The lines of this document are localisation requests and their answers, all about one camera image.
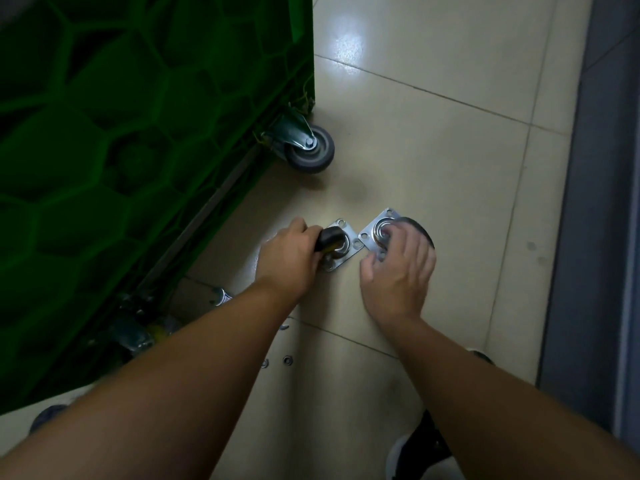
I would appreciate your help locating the person's right hand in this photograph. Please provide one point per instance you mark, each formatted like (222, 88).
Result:
(400, 279)

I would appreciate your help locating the person's left hand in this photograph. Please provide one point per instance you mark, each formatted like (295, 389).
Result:
(287, 264)

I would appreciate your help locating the silver wrench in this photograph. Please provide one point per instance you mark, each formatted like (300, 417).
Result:
(221, 296)

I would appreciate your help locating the grey caster wheel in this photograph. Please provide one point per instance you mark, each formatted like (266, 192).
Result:
(312, 154)

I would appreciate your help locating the green platform trolley deck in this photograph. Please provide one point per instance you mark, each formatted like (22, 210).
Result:
(125, 144)

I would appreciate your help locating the person's right forearm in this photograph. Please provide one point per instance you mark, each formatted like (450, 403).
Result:
(500, 419)

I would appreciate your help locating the person's left forearm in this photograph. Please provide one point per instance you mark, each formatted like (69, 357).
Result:
(175, 394)

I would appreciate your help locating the person's dark shoe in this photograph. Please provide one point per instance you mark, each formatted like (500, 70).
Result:
(47, 418)
(425, 442)

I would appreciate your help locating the dark grey shelf unit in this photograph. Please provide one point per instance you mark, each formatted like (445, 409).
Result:
(590, 219)

